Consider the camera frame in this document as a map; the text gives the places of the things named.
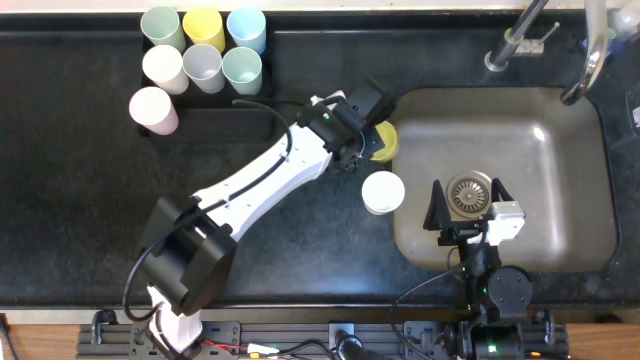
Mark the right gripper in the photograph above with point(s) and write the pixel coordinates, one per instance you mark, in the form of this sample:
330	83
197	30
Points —
456	235

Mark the yellow cup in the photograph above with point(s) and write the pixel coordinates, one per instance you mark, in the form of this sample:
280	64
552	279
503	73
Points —
204	26
387	142

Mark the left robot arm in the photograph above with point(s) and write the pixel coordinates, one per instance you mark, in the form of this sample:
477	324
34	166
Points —
280	172

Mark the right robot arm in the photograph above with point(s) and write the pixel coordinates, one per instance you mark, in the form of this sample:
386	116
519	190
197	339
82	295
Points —
507	290

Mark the white cup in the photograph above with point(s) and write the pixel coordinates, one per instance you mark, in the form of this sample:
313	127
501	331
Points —
164	67
382	192

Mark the steel sink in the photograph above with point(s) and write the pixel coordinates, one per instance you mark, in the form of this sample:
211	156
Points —
550	165

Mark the steel tap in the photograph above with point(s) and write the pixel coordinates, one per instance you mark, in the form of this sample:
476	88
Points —
595	50

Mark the black tray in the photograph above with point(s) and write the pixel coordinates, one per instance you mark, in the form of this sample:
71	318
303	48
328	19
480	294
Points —
225	120

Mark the green cup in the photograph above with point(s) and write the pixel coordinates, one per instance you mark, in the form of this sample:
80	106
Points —
162	26
242	69

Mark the blue cup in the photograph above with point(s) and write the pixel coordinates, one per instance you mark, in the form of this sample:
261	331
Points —
246	27

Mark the grey cup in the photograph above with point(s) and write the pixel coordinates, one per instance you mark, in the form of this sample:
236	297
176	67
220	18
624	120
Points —
203	66

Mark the pink cup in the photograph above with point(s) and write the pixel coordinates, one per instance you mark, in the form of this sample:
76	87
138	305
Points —
152	109

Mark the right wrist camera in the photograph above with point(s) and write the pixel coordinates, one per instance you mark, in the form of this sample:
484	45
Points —
506	222

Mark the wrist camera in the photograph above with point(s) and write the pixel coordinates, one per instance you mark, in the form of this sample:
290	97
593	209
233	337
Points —
506	222
326	97

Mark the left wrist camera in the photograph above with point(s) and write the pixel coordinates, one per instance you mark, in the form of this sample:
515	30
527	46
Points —
326	97

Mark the mounting rail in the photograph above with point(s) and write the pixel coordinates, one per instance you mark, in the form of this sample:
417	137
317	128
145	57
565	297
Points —
280	337

